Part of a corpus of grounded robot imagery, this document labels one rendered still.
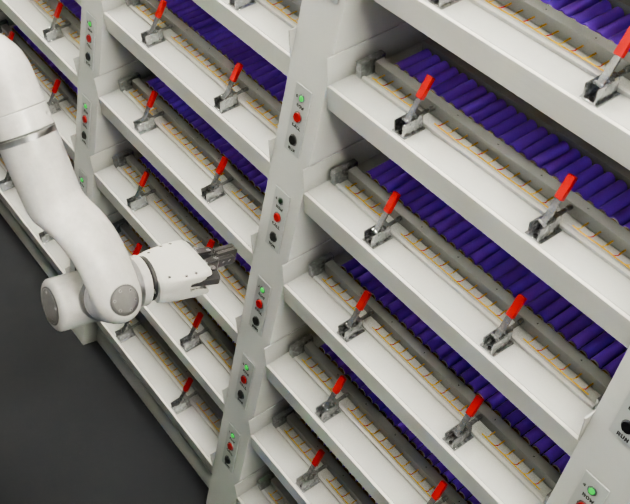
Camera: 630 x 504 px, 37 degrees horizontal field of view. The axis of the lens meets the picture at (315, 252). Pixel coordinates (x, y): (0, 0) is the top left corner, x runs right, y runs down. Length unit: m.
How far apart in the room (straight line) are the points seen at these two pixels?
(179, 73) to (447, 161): 0.69
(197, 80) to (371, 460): 0.77
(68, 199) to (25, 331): 1.24
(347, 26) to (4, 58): 0.49
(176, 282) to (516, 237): 0.56
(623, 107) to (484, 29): 0.22
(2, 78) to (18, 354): 1.28
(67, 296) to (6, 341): 1.18
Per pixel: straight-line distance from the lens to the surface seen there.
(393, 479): 1.70
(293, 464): 1.94
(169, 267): 1.55
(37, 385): 2.52
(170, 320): 2.18
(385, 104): 1.45
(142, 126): 2.05
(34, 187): 1.45
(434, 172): 1.34
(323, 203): 1.57
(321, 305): 1.67
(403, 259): 1.48
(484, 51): 1.25
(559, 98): 1.18
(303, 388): 1.80
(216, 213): 1.84
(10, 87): 1.43
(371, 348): 1.61
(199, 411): 2.25
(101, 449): 2.38
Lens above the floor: 1.82
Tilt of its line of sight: 36 degrees down
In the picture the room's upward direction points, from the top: 13 degrees clockwise
